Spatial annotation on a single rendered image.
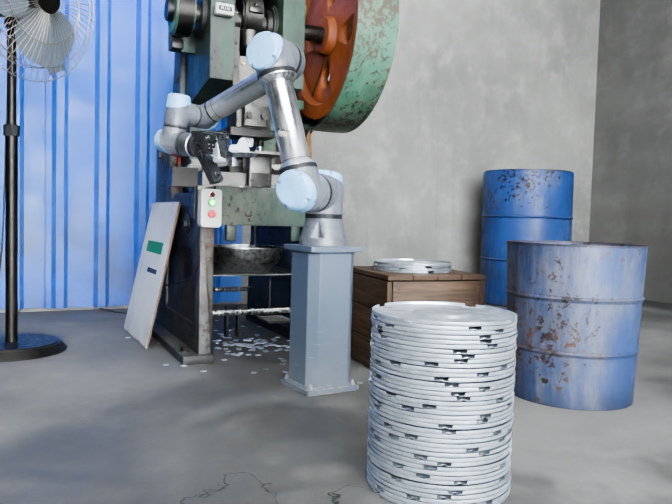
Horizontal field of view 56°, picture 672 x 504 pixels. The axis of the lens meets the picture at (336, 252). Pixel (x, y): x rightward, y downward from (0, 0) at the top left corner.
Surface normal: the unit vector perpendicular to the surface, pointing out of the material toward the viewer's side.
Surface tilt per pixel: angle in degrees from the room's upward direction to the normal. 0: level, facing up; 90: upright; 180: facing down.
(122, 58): 90
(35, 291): 90
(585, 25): 90
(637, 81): 90
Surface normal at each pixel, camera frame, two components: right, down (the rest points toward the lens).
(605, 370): 0.22, 0.10
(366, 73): 0.35, 0.61
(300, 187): -0.41, 0.17
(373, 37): 0.43, 0.29
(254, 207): 0.44, 0.06
